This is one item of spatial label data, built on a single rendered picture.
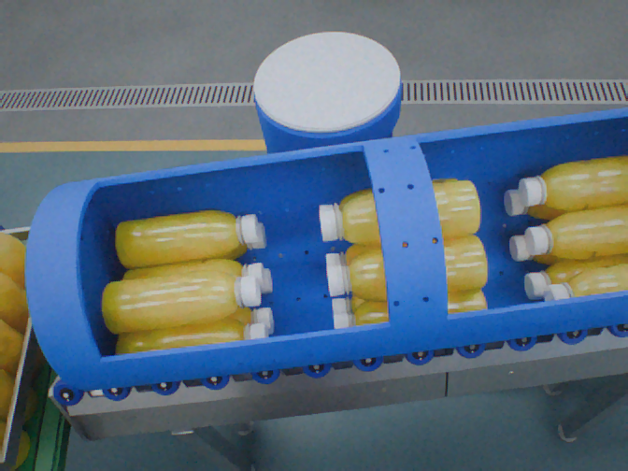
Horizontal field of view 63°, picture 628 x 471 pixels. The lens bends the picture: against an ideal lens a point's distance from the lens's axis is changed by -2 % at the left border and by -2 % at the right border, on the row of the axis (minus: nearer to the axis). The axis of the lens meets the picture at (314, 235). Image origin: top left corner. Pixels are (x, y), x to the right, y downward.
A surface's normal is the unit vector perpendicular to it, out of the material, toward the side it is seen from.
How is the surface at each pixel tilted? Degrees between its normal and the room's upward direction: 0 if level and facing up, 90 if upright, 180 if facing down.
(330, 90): 0
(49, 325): 49
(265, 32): 0
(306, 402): 70
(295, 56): 0
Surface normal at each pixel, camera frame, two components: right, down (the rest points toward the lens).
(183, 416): 0.05, 0.60
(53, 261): -0.06, -0.23
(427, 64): -0.10, -0.54
